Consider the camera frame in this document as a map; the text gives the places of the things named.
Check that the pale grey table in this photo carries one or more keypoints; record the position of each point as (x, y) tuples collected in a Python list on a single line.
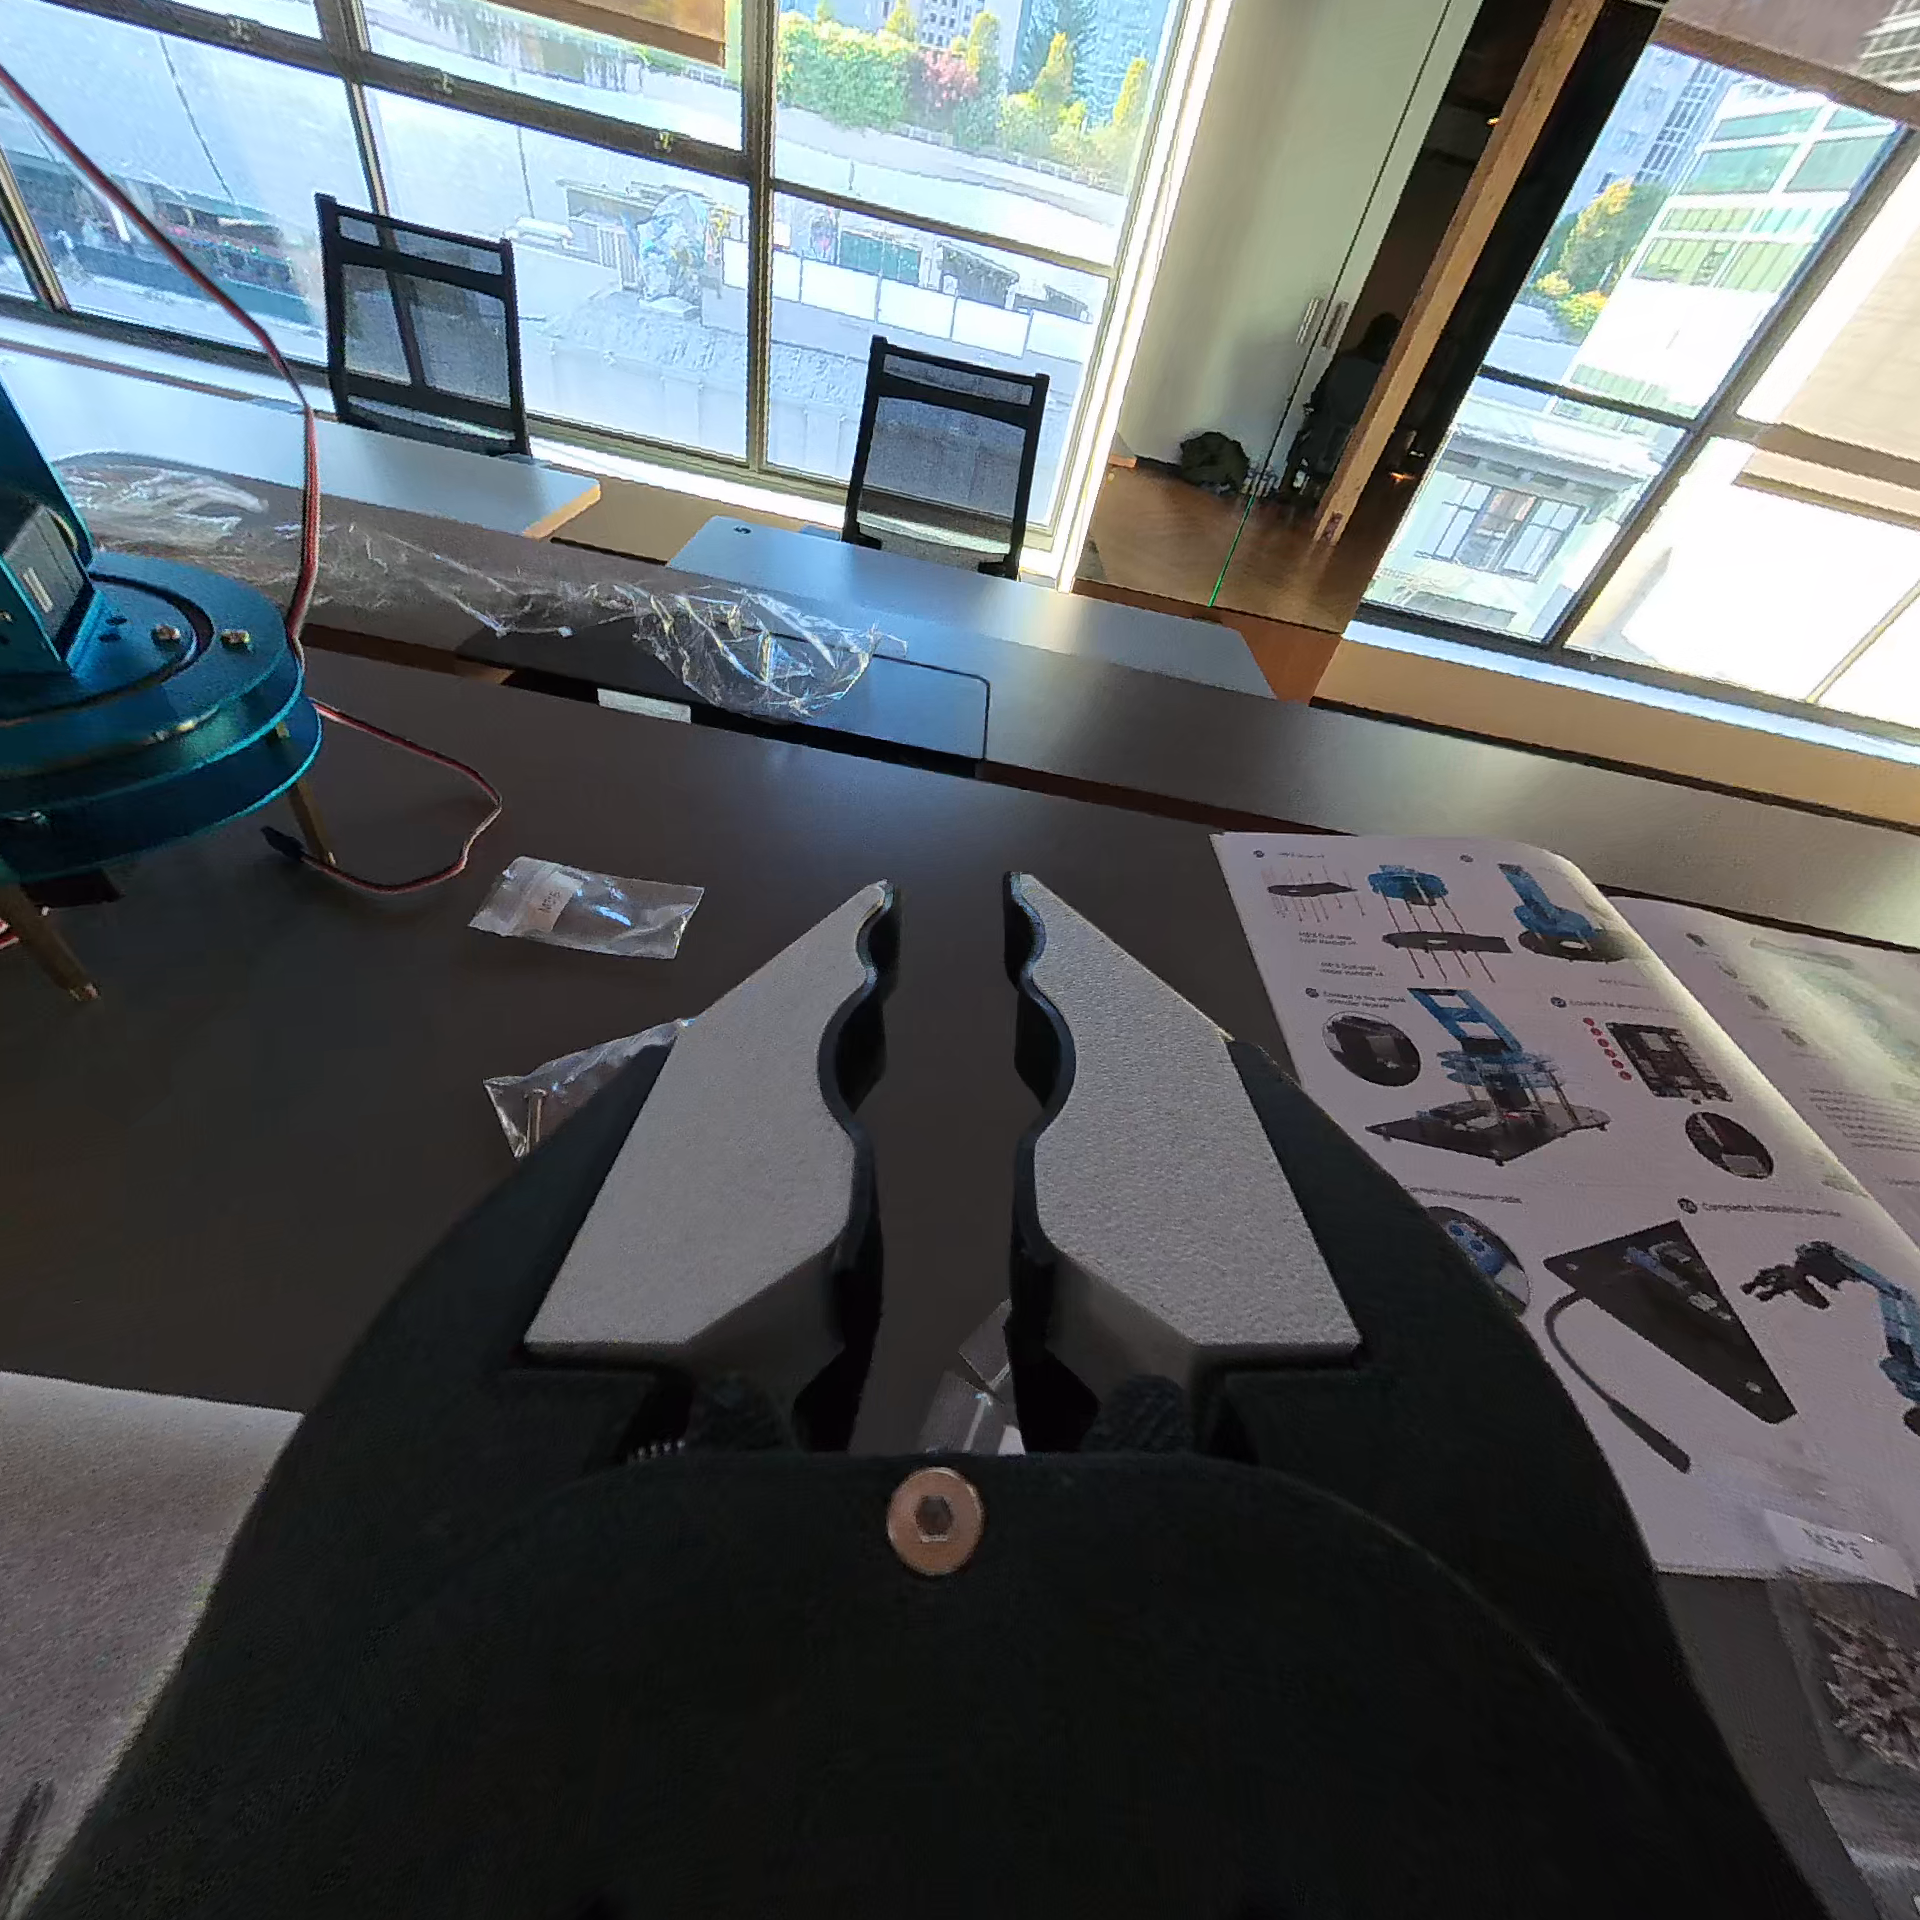
[(1051, 616)]

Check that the grey wood-edged table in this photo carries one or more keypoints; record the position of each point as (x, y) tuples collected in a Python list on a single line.
[(452, 481)]

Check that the dark desk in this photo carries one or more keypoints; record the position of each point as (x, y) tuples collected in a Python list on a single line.
[(377, 1201)]

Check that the clear plastic bag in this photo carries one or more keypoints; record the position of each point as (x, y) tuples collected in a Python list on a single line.
[(750, 662)]

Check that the window with beige blind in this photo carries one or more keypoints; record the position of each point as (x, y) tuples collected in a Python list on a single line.
[(1724, 570)]

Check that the dark office chair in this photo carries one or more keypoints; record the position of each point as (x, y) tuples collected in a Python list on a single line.
[(945, 450)]

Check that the large window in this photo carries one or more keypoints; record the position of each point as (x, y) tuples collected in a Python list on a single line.
[(645, 301)]

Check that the instruction manual booklet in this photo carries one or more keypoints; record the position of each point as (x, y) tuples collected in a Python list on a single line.
[(1724, 1501)]

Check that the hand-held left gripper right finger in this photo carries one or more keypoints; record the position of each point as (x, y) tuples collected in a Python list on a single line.
[(1186, 1201)]

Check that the white foam pouch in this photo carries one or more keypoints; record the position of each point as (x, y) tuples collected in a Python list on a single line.
[(106, 1501)]

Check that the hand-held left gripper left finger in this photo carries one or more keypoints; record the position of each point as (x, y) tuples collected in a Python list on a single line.
[(692, 1201)]

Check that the dark green backpack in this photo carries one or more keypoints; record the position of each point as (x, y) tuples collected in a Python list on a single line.
[(1213, 462)]

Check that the black mesh office chair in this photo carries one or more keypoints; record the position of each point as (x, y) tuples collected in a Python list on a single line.
[(421, 330)]

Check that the blue toy robot arm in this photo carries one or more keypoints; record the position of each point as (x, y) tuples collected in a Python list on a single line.
[(149, 705)]

